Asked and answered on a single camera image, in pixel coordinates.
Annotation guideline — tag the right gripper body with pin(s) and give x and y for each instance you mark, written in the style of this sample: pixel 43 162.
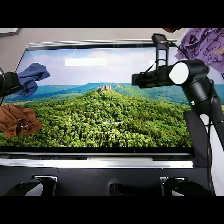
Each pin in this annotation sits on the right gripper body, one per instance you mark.
pixel 151 77

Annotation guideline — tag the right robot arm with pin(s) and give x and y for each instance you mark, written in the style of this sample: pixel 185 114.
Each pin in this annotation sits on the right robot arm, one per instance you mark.
pixel 200 86

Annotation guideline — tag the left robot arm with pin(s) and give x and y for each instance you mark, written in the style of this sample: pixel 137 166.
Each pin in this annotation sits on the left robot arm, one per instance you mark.
pixel 10 83

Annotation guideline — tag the purple garment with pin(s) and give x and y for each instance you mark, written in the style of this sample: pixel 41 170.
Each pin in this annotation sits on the purple garment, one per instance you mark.
pixel 205 45

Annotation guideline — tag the blue garment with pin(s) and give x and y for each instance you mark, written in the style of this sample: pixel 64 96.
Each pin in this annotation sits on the blue garment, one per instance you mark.
pixel 31 75

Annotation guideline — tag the brown garment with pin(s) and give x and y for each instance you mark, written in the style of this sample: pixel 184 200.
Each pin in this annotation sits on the brown garment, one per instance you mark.
pixel 18 120

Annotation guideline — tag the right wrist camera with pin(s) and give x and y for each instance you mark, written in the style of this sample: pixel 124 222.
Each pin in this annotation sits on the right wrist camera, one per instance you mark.
pixel 158 37

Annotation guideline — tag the silver frame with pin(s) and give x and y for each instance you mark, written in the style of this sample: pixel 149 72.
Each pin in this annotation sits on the silver frame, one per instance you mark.
pixel 100 163

